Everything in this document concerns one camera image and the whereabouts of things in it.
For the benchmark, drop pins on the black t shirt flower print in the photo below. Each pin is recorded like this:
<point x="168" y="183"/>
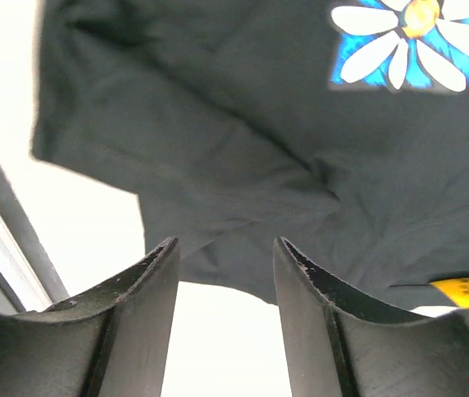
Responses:
<point x="340" y="125"/>

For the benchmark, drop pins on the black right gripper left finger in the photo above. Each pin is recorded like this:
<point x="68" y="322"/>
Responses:
<point x="110" y="340"/>

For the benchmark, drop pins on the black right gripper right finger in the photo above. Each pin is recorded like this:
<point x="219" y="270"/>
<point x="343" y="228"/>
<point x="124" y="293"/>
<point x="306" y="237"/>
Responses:
<point x="340" y="341"/>

